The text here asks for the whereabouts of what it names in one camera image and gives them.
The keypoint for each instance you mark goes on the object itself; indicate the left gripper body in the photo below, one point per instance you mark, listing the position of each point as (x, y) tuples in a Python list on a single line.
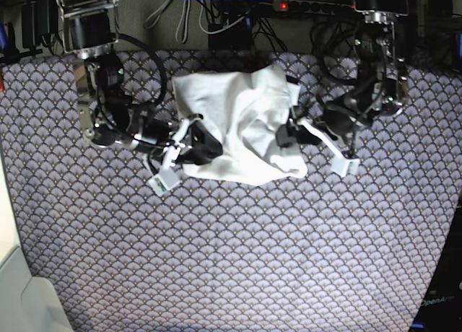
[(341, 123)]

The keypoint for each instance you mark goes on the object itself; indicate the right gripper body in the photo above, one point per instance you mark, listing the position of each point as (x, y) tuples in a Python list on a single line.
[(149, 136)]

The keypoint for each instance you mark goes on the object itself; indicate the white T-shirt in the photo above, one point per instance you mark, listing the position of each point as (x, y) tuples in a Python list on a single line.
[(243, 112)]

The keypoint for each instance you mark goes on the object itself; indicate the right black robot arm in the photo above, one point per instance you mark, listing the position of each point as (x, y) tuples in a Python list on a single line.
[(107, 115)]

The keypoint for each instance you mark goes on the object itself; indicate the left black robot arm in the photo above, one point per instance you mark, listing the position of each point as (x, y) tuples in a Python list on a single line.
[(380, 87)]

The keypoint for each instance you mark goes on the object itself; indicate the patterned purple table cloth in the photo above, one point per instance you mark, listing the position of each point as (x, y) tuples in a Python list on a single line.
[(319, 253)]

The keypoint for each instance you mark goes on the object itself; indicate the black power strip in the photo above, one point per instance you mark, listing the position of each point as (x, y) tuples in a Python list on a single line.
[(309, 7)]

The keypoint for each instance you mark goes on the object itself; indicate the black device on floor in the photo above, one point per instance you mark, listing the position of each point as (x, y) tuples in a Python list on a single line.
[(39, 21)]

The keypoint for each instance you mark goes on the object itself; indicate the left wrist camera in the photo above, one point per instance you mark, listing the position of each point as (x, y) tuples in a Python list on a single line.
[(343, 166)]

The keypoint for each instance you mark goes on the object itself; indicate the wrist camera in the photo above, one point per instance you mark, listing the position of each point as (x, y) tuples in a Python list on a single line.
[(343, 166), (164, 179)]

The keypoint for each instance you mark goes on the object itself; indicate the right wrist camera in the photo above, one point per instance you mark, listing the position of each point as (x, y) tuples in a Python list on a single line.
[(164, 179)]

